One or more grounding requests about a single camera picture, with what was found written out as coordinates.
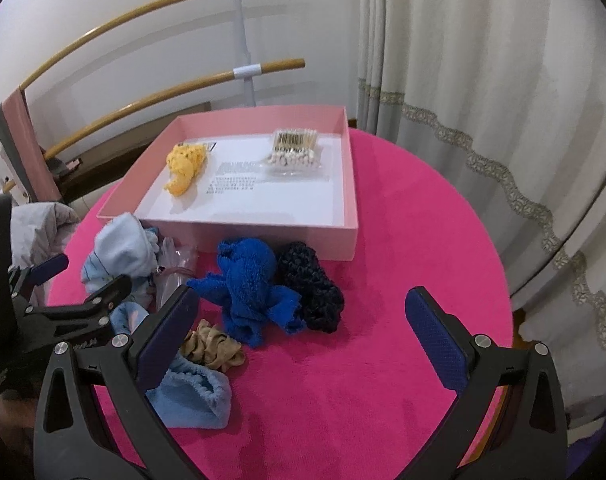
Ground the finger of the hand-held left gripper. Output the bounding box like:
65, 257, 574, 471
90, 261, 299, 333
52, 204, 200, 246
7, 252, 70, 307
19, 275, 134, 358

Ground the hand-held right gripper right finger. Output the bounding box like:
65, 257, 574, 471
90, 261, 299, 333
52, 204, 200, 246
404, 286, 568, 480

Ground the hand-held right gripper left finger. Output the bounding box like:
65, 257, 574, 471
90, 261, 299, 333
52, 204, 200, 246
33, 284, 219, 480

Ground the pale blue cloth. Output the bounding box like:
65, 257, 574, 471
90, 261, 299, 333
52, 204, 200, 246
80, 212, 162, 333

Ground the pink shallow box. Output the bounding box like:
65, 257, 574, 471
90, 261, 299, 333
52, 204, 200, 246
96, 105, 360, 262

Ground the grey jacket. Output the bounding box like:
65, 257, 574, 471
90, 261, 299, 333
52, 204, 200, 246
8, 202, 81, 281

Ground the beige scrunchie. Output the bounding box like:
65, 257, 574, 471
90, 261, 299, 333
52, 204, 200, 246
179, 319, 246, 373

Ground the light blue fleece cloth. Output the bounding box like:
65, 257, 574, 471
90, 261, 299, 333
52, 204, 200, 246
146, 355, 232, 429

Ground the clear plastic bag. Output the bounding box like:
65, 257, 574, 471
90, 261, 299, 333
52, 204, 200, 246
153, 236, 200, 312

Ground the pink tablecloth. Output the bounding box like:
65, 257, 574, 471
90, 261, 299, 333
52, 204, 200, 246
47, 127, 514, 480

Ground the royal blue towel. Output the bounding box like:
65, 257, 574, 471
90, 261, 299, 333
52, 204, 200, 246
187, 238, 306, 350

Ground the pink and grey chair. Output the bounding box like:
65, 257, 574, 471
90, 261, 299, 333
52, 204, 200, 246
0, 87, 82, 207

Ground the dark wooden furniture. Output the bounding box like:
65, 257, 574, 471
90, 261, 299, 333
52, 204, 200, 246
58, 102, 212, 202

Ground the black knitted scrunchie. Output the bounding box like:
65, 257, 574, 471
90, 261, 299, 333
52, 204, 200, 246
275, 241, 345, 332

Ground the yellow crocheted scrunchie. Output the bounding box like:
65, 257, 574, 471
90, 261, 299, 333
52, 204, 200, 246
163, 142, 210, 197

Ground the purple cloth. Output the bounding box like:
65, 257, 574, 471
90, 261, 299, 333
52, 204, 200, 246
565, 430, 606, 480

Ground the bag of cotton swabs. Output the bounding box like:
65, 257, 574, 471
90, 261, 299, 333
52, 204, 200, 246
259, 128, 330, 181

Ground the cream curtain with lace trim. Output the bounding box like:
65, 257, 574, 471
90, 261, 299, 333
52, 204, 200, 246
355, 0, 606, 411

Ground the curved wooden rail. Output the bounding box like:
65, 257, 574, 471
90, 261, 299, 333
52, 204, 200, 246
20, 0, 298, 92
43, 59, 305, 159

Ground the white rail post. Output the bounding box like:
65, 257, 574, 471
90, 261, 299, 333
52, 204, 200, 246
222, 0, 262, 109

